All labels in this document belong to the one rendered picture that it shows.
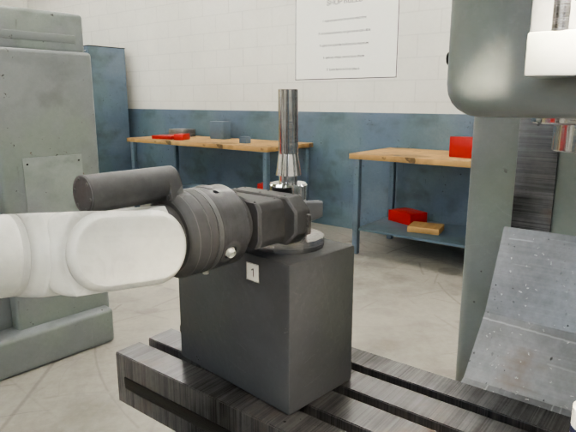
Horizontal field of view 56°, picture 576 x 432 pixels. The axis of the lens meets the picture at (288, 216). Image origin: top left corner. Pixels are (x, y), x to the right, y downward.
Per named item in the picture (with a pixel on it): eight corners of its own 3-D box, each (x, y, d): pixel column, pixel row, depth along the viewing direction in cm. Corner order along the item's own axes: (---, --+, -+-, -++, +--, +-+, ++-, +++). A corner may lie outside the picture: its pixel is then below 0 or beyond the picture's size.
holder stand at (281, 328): (288, 417, 63) (289, 254, 59) (180, 356, 78) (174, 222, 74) (351, 380, 72) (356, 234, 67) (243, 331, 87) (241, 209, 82)
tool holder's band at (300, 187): (315, 190, 66) (315, 182, 66) (291, 195, 63) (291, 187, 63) (285, 186, 69) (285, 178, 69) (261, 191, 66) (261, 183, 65)
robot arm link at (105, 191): (227, 273, 53) (126, 307, 45) (164, 269, 60) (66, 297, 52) (212, 159, 52) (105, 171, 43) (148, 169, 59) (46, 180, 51)
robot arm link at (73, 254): (191, 280, 48) (39, 303, 38) (136, 275, 54) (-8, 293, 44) (189, 208, 48) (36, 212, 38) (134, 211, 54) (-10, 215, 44)
